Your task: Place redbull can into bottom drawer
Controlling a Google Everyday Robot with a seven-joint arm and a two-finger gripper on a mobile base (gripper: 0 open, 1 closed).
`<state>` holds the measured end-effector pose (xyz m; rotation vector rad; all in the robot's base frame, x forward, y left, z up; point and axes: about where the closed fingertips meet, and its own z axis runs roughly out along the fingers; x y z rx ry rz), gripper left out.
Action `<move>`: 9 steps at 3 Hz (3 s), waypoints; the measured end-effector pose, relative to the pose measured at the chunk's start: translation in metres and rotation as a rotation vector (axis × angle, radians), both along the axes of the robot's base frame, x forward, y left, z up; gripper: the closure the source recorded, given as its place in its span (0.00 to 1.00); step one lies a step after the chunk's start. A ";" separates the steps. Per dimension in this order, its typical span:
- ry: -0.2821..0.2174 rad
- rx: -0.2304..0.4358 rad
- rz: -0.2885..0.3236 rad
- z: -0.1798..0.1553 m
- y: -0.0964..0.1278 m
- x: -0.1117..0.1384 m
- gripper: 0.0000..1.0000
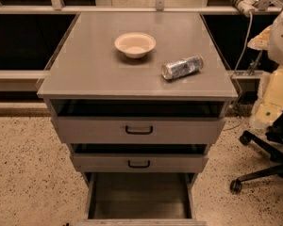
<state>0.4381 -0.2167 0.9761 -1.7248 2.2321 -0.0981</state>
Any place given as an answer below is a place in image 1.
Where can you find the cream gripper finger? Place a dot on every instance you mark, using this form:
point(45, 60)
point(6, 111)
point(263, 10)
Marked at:
point(269, 105)
point(260, 42)

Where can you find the silver blue redbull can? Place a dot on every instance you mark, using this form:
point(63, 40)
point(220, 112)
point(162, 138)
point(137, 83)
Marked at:
point(182, 67)

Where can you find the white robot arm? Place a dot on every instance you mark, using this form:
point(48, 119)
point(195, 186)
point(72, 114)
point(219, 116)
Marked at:
point(275, 46)

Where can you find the grey drawer cabinet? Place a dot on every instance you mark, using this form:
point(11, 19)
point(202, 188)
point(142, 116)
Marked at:
point(89, 67)

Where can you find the bottom grey drawer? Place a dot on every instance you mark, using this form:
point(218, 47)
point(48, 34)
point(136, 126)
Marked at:
point(139, 199)

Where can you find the grey drawer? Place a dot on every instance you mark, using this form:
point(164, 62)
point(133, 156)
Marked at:
point(139, 199)
point(104, 121)
point(186, 158)

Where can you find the middle grey drawer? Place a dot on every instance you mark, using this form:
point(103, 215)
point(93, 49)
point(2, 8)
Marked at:
point(186, 158)

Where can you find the top grey drawer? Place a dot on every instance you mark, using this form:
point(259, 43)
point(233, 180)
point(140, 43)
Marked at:
point(104, 121)

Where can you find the white power strip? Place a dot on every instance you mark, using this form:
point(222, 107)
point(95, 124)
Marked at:
point(245, 7)

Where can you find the white paper bowl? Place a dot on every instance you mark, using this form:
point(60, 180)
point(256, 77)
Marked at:
point(135, 44)

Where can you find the black top drawer handle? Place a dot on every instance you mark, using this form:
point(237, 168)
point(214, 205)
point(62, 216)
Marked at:
point(139, 131)

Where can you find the black drawer handle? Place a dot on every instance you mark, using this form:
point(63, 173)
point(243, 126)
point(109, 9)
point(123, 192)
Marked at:
point(138, 165)
point(139, 131)

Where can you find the black middle drawer handle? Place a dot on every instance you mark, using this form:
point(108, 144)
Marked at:
point(138, 165)

